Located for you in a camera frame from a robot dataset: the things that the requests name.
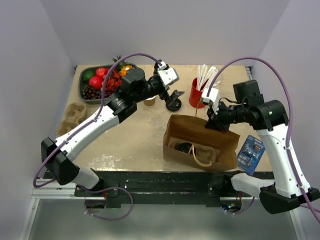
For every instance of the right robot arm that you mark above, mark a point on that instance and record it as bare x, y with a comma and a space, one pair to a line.
290, 189

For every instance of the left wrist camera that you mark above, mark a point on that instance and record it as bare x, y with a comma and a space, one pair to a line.
168, 75

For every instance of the brown paper bag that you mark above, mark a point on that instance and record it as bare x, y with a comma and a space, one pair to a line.
187, 128

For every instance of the red apple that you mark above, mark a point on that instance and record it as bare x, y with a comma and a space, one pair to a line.
101, 72
96, 82

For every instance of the green lime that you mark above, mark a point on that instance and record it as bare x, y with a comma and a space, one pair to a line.
88, 75

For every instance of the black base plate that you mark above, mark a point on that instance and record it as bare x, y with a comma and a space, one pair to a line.
166, 188

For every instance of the blue razor package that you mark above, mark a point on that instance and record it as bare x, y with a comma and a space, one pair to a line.
250, 154

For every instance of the orange toy pineapple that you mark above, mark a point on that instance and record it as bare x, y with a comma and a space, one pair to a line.
121, 70

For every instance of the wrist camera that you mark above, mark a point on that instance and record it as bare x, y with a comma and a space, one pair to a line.
168, 75
211, 97

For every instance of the red plastic cup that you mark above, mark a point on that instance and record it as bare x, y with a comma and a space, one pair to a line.
195, 96

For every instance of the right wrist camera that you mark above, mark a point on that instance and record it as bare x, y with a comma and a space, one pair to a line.
211, 97

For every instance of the dark grape bunch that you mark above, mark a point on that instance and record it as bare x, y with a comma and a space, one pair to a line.
89, 93

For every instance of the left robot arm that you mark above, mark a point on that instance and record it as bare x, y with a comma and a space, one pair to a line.
58, 155

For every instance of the grey fruit tray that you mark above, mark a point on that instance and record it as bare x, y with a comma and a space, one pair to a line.
82, 84

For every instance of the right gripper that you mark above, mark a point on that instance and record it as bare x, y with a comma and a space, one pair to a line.
215, 121

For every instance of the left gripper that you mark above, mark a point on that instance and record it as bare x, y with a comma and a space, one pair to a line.
165, 95

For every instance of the red cherries cluster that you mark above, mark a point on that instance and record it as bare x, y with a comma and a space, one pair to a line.
114, 81

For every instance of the aluminium frame rail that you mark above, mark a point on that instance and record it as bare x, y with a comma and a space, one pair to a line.
54, 191

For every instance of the cardboard cup carrier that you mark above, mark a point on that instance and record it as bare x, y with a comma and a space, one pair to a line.
203, 153
74, 115

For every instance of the black cup lid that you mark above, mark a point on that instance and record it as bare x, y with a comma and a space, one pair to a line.
186, 147
174, 106

